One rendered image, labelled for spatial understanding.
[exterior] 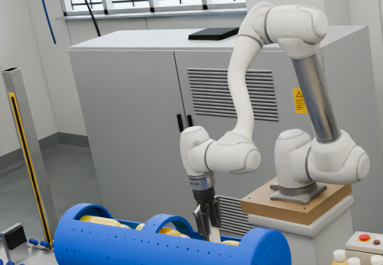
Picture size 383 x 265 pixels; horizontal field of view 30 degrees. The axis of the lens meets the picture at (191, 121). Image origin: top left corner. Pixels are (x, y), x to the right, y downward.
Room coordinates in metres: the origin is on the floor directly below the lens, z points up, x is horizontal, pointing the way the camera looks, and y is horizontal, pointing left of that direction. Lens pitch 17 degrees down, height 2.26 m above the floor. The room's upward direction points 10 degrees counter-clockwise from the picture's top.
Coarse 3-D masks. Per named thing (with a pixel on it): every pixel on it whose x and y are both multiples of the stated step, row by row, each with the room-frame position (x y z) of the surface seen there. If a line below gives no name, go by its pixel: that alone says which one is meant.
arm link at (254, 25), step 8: (256, 8) 2.59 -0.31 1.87; (264, 8) 2.56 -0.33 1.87; (248, 16) 2.58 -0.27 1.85; (256, 16) 2.54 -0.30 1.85; (264, 16) 2.51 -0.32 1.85; (248, 24) 2.54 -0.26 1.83; (256, 24) 2.52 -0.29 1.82; (264, 24) 2.50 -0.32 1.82; (240, 32) 2.54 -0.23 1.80; (248, 32) 2.52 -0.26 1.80; (256, 32) 2.52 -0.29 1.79; (264, 32) 2.50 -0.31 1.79; (264, 40) 2.52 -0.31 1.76
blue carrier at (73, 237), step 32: (64, 224) 2.51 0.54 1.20; (96, 224) 2.43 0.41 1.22; (128, 224) 2.62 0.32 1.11; (160, 224) 2.30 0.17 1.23; (64, 256) 2.46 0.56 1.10; (96, 256) 2.36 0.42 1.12; (128, 256) 2.27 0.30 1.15; (160, 256) 2.19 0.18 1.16; (192, 256) 2.11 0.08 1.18; (224, 256) 2.05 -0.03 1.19; (256, 256) 2.01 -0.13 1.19; (288, 256) 2.16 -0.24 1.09
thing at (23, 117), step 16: (16, 80) 3.20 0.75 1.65; (16, 96) 3.18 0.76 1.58; (16, 112) 3.20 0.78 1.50; (32, 128) 3.22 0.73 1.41; (32, 144) 3.20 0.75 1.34; (32, 160) 3.18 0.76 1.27; (32, 176) 3.20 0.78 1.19; (48, 192) 3.22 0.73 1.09; (48, 208) 3.20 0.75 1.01; (48, 224) 3.18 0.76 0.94; (48, 240) 3.20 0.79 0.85
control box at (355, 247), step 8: (360, 232) 2.22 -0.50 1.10; (352, 240) 2.17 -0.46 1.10; (360, 240) 2.16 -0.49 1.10; (368, 240) 2.15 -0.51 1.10; (352, 248) 2.15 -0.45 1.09; (360, 248) 2.13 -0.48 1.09; (368, 248) 2.11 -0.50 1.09; (376, 248) 2.09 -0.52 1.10; (352, 256) 2.15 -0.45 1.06; (360, 256) 2.13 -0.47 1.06; (368, 256) 2.11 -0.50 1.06; (360, 264) 2.13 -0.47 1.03; (368, 264) 2.11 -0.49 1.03
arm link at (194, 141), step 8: (192, 128) 2.26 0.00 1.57; (200, 128) 2.25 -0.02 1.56; (184, 136) 2.24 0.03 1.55; (192, 136) 2.22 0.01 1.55; (200, 136) 2.23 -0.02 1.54; (208, 136) 2.25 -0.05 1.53; (184, 144) 2.23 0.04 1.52; (192, 144) 2.22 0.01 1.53; (200, 144) 2.22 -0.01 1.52; (208, 144) 2.20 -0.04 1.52; (184, 152) 2.23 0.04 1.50; (192, 152) 2.21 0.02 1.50; (200, 152) 2.20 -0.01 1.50; (184, 160) 2.24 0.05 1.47; (192, 160) 2.21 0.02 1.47; (200, 160) 2.19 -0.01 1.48; (192, 168) 2.22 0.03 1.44; (200, 168) 2.20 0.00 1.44; (208, 168) 2.18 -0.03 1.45
